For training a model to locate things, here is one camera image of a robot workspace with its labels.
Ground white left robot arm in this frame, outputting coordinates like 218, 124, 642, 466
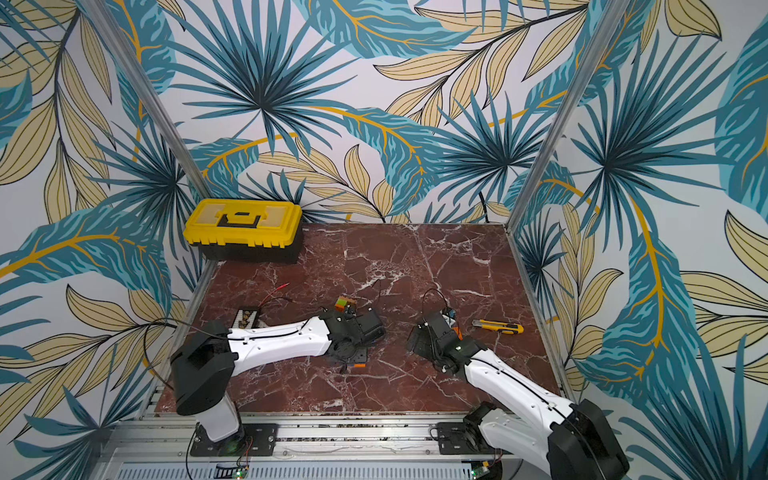
170, 306, 385, 444

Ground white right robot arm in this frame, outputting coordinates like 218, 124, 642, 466
406, 312, 630, 479

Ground yellow utility knife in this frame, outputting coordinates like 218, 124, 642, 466
472, 320, 524, 335

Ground yellow black toolbox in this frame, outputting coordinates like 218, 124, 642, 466
183, 198, 303, 264

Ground black camera cable right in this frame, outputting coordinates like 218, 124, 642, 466
419, 287, 448, 316

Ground red black wires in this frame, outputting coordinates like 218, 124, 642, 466
260, 281, 292, 310

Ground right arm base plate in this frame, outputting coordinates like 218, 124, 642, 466
430, 422, 508, 455

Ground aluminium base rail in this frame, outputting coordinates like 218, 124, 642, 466
98, 413, 553, 479

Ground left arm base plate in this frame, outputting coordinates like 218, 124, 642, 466
190, 423, 279, 459

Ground aluminium corner post right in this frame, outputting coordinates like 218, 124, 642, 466
506, 0, 629, 239

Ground aluminium corner post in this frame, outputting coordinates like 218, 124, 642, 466
506, 0, 629, 239
80, 0, 211, 198

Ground aluminium corner post left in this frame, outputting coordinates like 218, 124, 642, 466
80, 0, 211, 198

